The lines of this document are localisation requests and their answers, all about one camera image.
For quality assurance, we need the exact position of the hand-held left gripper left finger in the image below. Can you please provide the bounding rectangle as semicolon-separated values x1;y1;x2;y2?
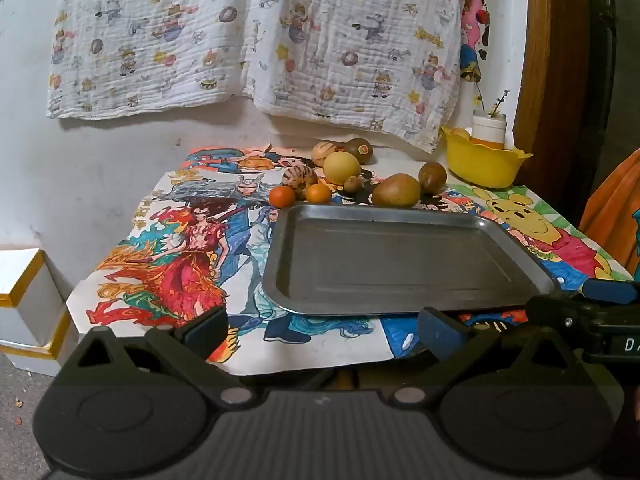
65;306;258;408

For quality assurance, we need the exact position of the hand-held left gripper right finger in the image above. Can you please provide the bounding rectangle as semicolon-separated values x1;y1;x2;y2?
390;306;583;408

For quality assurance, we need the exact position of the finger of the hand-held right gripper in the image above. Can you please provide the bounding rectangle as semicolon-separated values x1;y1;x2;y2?
527;296;601;331
582;279;640;306

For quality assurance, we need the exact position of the metal tray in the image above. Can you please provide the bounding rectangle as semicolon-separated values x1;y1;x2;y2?
261;203;561;317

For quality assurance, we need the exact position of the green-brown pear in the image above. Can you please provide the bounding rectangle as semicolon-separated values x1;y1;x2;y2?
371;173;422;208

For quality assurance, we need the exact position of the small orange tangerine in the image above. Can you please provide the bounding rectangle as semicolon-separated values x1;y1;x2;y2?
269;186;297;208
305;183;333;205

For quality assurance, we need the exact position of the brown oval fruit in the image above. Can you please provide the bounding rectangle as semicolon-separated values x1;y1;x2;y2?
418;161;448;196

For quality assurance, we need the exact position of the striped round fruit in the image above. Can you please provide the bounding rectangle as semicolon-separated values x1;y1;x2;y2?
281;165;319;200
311;141;347;167

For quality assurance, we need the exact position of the colourful cartoon table cover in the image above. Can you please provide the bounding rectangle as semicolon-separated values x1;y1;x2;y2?
66;170;388;377

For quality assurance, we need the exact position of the orange cloth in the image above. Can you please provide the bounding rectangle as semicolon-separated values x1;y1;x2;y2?
579;149;640;273

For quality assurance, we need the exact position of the yellow plastic bowl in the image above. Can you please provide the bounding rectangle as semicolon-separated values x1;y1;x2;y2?
440;126;533;189

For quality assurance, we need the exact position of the white box yellow trim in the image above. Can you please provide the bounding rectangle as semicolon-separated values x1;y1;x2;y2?
0;247;65;348
0;310;82;379

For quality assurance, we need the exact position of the white and orange jar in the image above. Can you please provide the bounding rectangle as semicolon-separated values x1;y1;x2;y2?
472;112;508;150

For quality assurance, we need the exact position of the yellow round fruit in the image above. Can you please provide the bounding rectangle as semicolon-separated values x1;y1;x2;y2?
323;151;362;186

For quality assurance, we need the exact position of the dark avocado with sticker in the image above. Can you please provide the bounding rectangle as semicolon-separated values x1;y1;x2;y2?
345;138;375;165

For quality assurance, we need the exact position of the dry flower twig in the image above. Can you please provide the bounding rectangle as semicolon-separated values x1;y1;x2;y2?
474;80;512;117

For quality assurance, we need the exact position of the wooden headboard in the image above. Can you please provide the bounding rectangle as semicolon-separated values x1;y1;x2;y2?
514;0;618;211

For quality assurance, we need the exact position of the printed blanket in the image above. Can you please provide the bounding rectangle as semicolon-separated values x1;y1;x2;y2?
46;0;473;153

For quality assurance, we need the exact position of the wall poster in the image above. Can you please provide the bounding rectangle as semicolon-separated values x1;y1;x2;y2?
459;0;490;83

